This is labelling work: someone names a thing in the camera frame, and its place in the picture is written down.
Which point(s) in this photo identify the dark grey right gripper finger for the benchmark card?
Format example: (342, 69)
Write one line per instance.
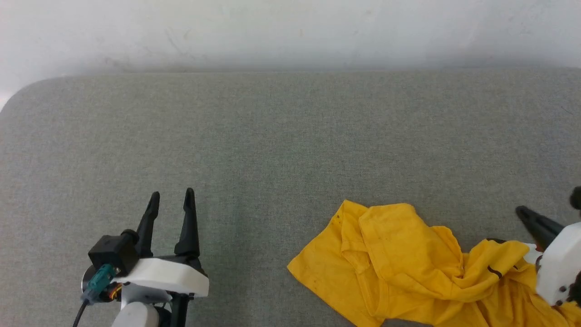
(542, 227)

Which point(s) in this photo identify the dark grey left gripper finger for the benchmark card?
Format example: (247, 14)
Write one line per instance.
(146, 236)
(188, 236)

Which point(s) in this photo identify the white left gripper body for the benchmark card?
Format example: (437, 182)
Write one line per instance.
(168, 274)

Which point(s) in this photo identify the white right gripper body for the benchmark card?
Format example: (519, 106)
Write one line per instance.
(560, 263)

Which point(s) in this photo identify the yellow shirt with white print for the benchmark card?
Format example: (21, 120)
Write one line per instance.
(399, 263)

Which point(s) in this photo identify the grey-green fabric sofa seat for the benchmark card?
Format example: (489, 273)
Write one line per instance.
(272, 150)

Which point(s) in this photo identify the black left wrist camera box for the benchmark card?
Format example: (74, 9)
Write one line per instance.
(111, 252)

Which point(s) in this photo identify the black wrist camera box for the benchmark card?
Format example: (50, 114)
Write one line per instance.
(111, 252)
(577, 197)

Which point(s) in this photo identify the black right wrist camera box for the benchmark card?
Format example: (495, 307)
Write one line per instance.
(577, 197)

